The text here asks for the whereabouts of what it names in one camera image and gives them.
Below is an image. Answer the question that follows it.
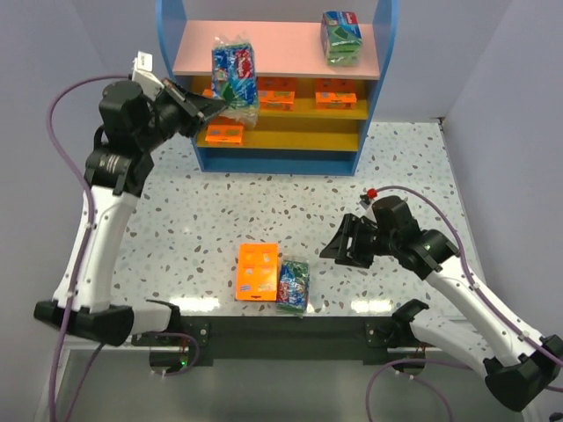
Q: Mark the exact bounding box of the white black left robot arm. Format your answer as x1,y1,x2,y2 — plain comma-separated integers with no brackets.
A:
33,79,227,346

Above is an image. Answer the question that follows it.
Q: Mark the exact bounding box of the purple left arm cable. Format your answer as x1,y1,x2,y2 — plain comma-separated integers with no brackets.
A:
46,74,201,422

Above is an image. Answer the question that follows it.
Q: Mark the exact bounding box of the green sponge pack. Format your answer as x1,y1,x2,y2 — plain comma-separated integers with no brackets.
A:
211,36,260,128
276,256,311,317
320,11,363,67

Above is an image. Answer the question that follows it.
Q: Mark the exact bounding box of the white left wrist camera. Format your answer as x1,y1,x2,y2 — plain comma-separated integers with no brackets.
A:
131,51,164,99

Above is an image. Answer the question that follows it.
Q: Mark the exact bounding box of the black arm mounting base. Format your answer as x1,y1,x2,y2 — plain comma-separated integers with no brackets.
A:
131,315,441,368

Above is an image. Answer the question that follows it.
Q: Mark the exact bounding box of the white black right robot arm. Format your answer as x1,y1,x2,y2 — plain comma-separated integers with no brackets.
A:
320,196,562,412

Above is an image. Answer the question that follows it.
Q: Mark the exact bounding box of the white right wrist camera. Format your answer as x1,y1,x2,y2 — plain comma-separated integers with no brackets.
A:
359,188,377,222

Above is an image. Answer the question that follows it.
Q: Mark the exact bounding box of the blue shelf unit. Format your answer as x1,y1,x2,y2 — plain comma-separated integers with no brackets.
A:
155,1,398,176

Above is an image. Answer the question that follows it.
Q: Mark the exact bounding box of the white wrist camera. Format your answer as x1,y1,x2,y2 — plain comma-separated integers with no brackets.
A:
359,188,377,222
131,51,164,99

